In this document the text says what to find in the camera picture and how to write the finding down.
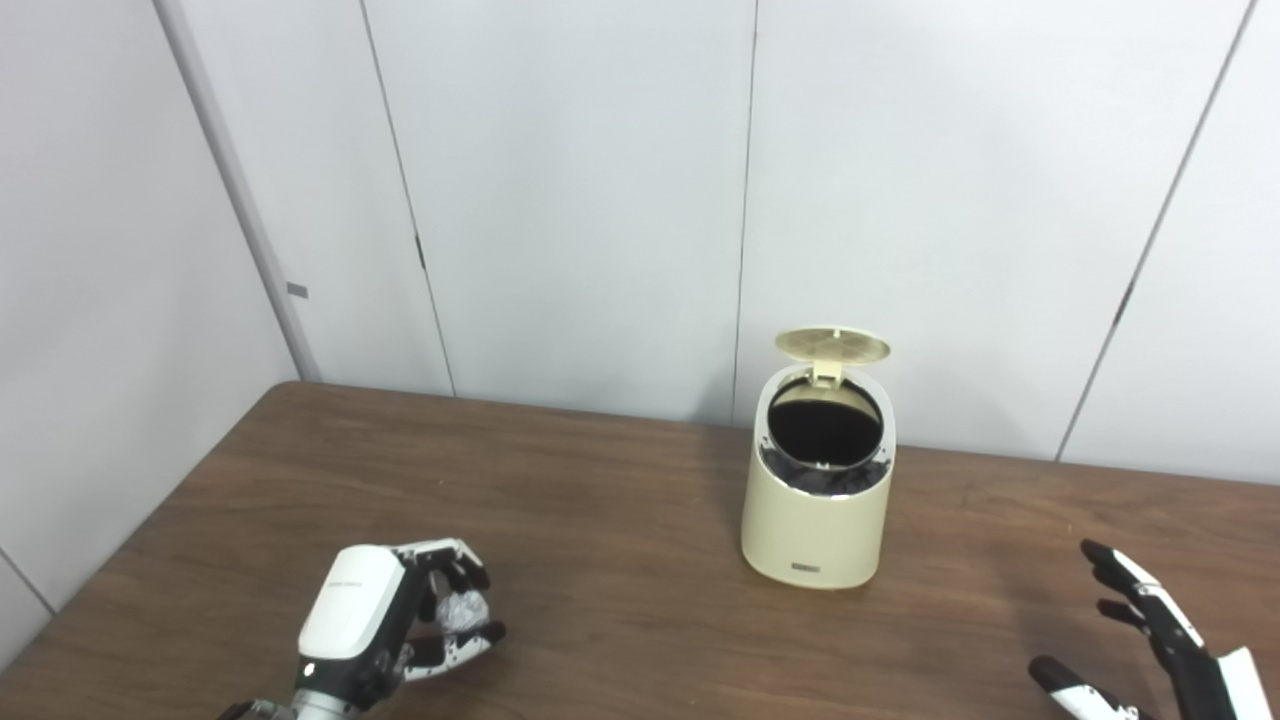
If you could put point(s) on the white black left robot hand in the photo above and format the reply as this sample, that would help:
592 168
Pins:
350 610

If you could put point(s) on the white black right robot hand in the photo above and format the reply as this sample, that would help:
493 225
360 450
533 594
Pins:
1200 690

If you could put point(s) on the white paper ball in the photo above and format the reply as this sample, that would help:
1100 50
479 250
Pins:
460 612

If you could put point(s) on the cream round bin lid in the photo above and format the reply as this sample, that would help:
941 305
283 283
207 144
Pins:
832 344

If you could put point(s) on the cream-colored round bin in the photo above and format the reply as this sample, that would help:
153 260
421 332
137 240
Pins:
812 530

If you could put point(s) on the black bin liner bag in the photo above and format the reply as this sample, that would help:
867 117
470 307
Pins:
825 430

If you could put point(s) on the grey wall corner post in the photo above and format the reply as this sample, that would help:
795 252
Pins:
235 190

